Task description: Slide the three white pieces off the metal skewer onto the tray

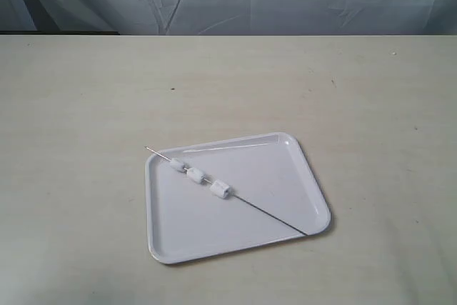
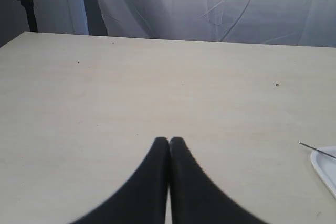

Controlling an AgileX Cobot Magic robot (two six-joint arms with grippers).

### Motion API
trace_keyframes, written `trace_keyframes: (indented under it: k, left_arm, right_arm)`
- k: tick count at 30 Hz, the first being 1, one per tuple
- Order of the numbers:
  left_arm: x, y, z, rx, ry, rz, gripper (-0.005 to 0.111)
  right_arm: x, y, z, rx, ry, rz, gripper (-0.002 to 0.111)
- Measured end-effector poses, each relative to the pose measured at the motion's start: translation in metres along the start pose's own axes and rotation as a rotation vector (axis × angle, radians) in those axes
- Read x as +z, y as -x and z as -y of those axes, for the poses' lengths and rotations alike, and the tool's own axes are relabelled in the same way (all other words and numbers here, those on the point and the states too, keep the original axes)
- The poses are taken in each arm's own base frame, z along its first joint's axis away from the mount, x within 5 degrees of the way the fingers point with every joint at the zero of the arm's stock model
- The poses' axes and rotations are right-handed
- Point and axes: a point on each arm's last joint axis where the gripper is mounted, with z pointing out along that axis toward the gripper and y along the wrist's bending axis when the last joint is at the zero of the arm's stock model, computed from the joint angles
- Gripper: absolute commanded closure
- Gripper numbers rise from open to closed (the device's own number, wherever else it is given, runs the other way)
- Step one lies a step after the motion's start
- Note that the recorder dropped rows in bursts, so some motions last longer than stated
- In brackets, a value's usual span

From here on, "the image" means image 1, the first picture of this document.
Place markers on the white marshmallow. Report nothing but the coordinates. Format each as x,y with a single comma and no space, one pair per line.
220,189
178,165
195,175

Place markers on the thin metal skewer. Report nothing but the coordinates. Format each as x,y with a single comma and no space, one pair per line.
208,181

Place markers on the white plastic tray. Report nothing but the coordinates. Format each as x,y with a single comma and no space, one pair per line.
186,222

